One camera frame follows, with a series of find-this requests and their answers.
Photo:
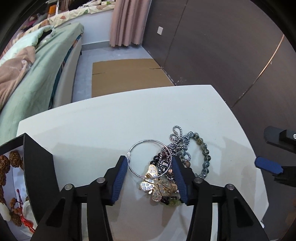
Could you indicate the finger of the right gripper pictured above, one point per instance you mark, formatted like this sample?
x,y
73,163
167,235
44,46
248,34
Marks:
x,y
285,175
283,139

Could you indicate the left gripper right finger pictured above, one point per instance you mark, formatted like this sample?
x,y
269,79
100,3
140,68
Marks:
x,y
195,191

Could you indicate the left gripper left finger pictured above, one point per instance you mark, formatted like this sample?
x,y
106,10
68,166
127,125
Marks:
x,y
103,192

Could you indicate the gold butterfly brooch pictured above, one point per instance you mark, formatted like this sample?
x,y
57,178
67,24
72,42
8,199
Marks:
x,y
155,186

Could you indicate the silver hoop bangle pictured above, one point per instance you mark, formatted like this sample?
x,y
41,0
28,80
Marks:
x,y
138,160

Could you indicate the black jewelry box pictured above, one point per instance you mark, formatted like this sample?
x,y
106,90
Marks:
x,y
40,182

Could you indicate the flat cardboard sheet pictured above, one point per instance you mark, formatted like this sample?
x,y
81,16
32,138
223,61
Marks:
x,y
117,76

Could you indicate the bed with green sheet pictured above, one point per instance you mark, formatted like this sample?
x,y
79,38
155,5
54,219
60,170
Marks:
x,y
32,95

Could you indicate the pink floral blanket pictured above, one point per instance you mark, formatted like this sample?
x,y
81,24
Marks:
x,y
13,71

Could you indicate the floral pillow row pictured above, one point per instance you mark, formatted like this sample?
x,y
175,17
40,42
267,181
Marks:
x,y
91,7

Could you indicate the white wall switch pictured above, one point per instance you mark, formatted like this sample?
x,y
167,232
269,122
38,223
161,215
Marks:
x,y
160,30

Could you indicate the pink curtain by wall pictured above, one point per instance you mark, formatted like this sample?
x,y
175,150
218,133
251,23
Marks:
x,y
128,22

